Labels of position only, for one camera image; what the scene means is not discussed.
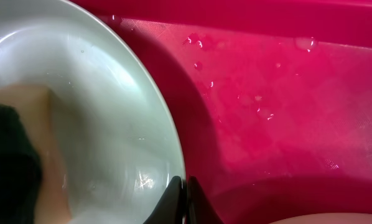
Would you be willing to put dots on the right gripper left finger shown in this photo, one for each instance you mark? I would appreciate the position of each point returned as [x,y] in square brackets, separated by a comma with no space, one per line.
[171,206]

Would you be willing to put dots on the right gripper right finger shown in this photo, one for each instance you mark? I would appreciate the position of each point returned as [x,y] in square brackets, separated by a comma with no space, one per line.
[199,209]

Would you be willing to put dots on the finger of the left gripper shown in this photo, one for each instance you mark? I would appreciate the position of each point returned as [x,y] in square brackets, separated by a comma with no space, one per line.
[20,170]

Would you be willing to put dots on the green yellow sponge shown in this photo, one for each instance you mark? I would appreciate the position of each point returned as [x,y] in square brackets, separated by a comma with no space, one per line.
[32,103]

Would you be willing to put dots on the light blue plate bottom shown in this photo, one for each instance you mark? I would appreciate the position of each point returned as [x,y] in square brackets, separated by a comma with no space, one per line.
[114,129]

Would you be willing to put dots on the red plastic tray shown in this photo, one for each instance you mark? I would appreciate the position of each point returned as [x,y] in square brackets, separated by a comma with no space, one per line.
[272,100]

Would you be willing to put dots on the white plate with stain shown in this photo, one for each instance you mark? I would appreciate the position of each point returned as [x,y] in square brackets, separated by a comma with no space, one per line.
[329,218]

